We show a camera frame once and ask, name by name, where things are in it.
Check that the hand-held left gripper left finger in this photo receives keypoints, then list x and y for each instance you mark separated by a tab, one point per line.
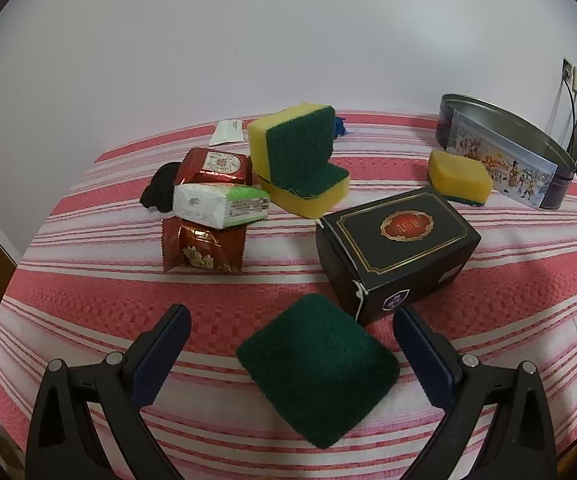
161	355

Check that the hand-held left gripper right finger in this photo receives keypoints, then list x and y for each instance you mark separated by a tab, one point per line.
418	355

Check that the yellow green scouring sponge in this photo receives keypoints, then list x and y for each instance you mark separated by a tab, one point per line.
313	202
298	145
318	370
456	175

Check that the black gold-trimmed box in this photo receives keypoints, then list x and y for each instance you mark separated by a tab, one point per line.
393	255

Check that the red gold-printed snack packet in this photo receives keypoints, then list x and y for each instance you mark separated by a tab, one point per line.
198	252

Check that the white green tissue pack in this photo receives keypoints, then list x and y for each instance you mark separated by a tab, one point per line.
208	205

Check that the black cloth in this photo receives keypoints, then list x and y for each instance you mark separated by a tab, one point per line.
161	187

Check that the red packet with pale label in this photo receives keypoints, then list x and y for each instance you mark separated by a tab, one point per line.
213	167

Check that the round printed metal tin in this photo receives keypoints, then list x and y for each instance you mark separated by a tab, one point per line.
508	165

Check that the white sachet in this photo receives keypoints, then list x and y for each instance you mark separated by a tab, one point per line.
226	131

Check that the blue yarn ball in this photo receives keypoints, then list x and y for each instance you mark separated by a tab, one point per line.
339	127

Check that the red striped tablecloth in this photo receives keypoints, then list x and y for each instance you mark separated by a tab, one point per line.
118	310

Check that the white wall socket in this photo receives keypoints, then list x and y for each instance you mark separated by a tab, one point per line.
571	74

